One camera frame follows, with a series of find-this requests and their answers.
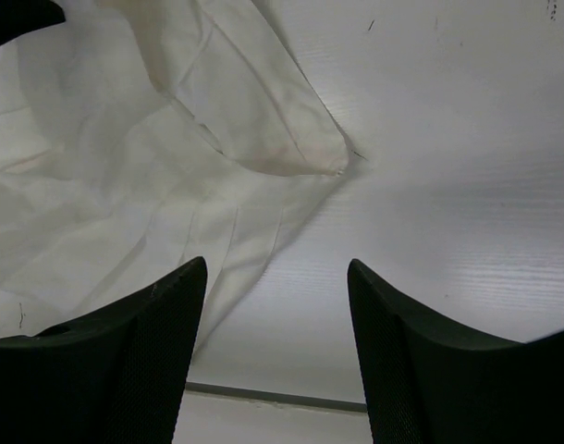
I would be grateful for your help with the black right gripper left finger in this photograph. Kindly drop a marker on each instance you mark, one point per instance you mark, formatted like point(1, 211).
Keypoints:
point(114, 375)

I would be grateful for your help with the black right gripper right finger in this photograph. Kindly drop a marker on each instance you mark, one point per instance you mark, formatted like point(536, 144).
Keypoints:
point(430, 379)

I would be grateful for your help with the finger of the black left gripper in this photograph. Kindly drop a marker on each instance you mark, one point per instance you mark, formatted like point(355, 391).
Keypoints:
point(18, 17)

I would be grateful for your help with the white pleated skirt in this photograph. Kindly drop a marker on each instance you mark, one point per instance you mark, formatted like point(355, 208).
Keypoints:
point(138, 135)

